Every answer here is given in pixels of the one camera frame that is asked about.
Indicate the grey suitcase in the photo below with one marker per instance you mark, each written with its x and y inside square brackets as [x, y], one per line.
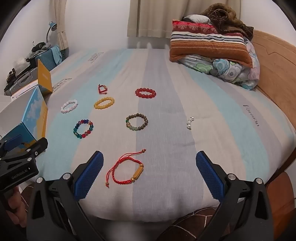
[23, 77]

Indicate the blue desk lamp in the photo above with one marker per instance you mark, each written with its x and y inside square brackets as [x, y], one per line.
[52, 26]

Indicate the striped red brown pillow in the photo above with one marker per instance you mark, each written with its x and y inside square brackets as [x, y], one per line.
[208, 46]

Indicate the dark brown quilt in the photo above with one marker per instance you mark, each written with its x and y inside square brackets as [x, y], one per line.
[194, 222]

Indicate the brown blanket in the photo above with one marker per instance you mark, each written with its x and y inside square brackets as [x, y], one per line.
[224, 16]

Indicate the wooden bed frame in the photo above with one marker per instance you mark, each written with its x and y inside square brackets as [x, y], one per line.
[272, 76]

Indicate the person's left hand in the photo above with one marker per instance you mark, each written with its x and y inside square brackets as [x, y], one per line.
[16, 204]

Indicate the narrow beige curtain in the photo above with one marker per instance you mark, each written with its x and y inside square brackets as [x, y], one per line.
[61, 23]

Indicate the striped bedsheet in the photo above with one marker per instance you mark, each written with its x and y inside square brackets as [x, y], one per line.
[161, 139]

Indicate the white cardboard box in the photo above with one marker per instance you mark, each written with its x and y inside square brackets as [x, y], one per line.
[34, 115]

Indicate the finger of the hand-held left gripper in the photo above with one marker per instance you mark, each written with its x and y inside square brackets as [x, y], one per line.
[12, 141]
[37, 146]

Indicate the grey pillow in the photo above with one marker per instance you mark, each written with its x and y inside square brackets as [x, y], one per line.
[196, 19]

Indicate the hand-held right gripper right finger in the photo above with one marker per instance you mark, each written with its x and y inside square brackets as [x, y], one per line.
[209, 176]

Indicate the black bag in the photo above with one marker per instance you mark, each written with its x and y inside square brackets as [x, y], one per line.
[38, 46]

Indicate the white plastic bag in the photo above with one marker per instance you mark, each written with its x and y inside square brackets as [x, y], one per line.
[19, 61]

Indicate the floral quilt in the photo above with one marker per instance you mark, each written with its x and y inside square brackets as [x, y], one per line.
[231, 69]

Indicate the blue suitcase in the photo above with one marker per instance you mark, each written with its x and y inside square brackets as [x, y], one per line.
[49, 59]

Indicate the wide beige curtain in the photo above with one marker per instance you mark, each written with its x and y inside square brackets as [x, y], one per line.
[173, 18]

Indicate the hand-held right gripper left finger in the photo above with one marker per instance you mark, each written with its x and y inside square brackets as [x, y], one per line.
[89, 176]

